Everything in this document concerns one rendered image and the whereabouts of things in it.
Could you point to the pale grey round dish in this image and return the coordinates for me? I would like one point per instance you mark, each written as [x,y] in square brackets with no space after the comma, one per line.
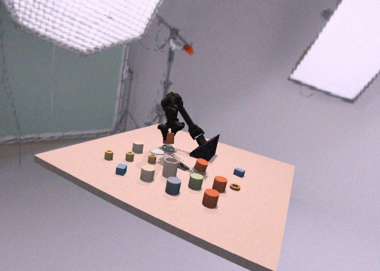
[156,151]

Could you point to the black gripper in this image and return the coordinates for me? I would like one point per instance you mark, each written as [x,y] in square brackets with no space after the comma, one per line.
[164,128]

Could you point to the orange-brown ring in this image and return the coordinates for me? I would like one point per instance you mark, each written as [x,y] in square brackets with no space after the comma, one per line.
[235,187]

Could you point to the small blue block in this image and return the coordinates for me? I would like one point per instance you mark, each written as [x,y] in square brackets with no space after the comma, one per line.
[239,172]
[121,169]

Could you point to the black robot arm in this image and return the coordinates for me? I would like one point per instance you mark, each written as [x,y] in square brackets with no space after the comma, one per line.
[173,103]

